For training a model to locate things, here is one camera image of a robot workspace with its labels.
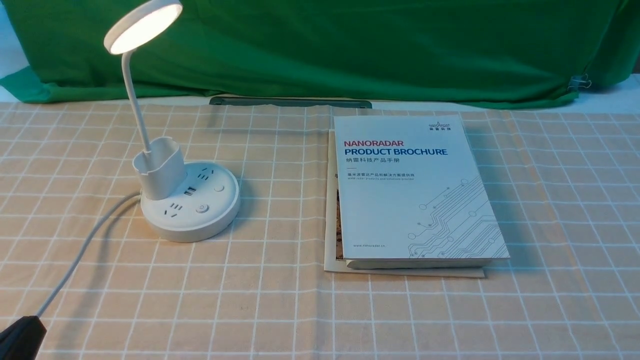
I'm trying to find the white Nanoradar product brochure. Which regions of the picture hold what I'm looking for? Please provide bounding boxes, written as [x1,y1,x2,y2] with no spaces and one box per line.
[333,115,510,270]

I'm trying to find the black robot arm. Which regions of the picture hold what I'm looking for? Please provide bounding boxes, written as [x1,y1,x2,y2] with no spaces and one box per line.
[0,316,47,360]

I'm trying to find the metal binder clip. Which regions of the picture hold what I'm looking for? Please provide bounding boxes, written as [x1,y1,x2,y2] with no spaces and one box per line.
[566,73,593,92]

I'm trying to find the green backdrop cloth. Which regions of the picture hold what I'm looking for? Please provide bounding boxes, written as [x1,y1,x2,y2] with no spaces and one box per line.
[0,0,640,110]

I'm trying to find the white lamp power cable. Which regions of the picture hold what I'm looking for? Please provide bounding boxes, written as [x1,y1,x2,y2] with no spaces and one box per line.
[36,193,142,318]

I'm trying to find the beige checked tablecloth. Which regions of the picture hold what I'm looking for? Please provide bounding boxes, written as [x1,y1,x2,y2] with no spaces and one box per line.
[0,102,640,360]

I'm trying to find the beige booklet under brochure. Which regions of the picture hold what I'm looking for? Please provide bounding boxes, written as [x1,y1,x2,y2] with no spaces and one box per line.
[324,130,486,279]

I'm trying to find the white desk lamp with sockets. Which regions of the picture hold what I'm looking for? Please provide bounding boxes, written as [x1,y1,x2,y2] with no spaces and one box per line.
[103,0,241,243]

